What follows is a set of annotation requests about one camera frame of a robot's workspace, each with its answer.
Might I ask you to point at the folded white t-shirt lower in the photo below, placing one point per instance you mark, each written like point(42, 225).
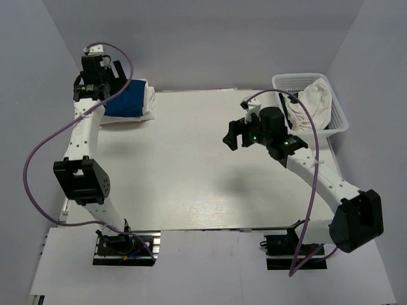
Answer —
point(135, 104)

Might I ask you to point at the white plastic laundry basket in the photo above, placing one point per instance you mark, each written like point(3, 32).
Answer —
point(296, 82)

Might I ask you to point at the blue Mickey print t-shirt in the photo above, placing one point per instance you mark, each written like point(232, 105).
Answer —
point(132, 103)

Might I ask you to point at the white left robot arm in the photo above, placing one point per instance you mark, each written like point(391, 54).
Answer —
point(80, 176)

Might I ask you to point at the crumpled white t-shirt in basket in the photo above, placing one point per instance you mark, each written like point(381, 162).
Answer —
point(317, 98)

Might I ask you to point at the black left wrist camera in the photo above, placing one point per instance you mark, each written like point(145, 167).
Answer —
point(93, 65)

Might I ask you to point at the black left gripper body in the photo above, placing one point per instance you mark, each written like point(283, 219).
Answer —
point(107, 80)

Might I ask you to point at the dark green garment in basket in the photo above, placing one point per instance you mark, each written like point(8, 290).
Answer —
point(284, 108)

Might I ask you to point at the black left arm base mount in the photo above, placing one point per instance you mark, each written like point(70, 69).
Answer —
point(123, 250)

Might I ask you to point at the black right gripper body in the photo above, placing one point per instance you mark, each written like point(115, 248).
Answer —
point(259, 135)

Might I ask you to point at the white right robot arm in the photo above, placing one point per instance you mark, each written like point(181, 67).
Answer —
point(357, 215)

